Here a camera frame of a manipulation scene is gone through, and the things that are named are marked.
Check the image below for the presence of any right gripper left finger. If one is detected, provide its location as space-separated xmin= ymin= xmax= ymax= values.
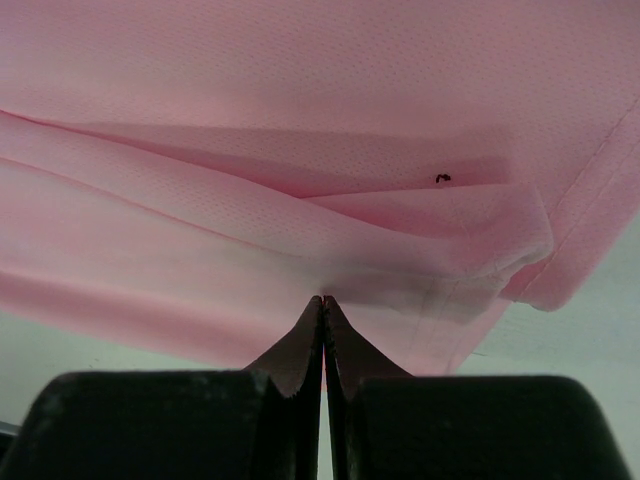
xmin=1 ymin=297 xmax=323 ymax=479

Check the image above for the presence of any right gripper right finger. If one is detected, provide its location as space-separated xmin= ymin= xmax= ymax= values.
xmin=322 ymin=296 xmax=630 ymax=480

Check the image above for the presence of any pink t shirt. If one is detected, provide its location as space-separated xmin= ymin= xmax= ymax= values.
xmin=1 ymin=1 xmax=639 ymax=374

